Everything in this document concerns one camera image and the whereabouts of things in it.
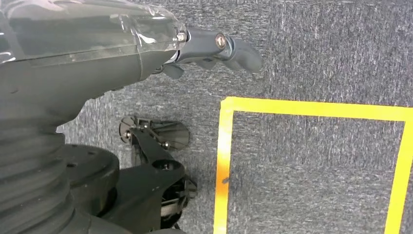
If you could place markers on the black round robot joint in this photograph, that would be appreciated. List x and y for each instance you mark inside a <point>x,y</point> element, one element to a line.
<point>93,174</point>

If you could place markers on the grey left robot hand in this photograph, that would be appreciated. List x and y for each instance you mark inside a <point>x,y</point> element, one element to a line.
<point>80,48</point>

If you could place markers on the yellow floor tape square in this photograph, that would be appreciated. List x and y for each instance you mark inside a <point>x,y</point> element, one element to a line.
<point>322,108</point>

